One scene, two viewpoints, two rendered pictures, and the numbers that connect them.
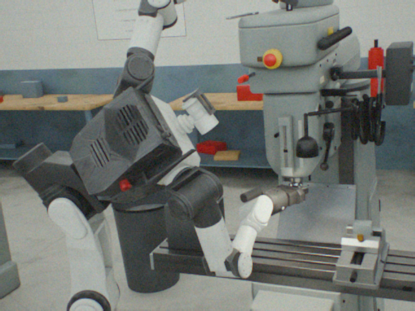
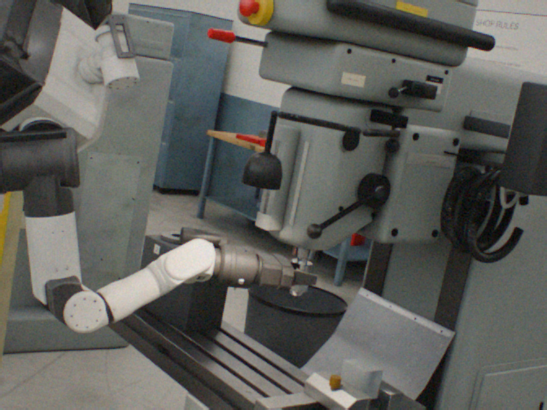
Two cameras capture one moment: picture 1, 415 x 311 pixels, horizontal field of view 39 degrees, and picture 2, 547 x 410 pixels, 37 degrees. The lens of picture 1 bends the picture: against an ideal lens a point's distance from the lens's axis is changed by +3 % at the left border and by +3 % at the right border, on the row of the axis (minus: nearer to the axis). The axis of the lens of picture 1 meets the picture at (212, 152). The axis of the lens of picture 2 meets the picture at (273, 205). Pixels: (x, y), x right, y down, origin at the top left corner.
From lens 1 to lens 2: 1.16 m
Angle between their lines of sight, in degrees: 27
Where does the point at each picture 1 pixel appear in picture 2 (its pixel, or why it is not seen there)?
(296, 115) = (306, 132)
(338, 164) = (441, 285)
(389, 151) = not seen: outside the picture
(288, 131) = (280, 152)
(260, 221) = (168, 271)
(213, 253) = (32, 264)
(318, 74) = (337, 63)
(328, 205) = (400, 349)
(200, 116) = (107, 55)
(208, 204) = (38, 180)
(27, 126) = not seen: hidden behind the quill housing
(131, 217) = (260, 309)
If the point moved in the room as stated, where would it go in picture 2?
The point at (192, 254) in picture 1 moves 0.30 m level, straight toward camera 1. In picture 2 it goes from (146, 319) to (67, 347)
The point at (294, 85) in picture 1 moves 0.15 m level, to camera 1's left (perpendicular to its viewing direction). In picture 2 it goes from (304, 75) to (238, 62)
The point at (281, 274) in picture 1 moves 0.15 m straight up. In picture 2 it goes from (222, 397) to (235, 332)
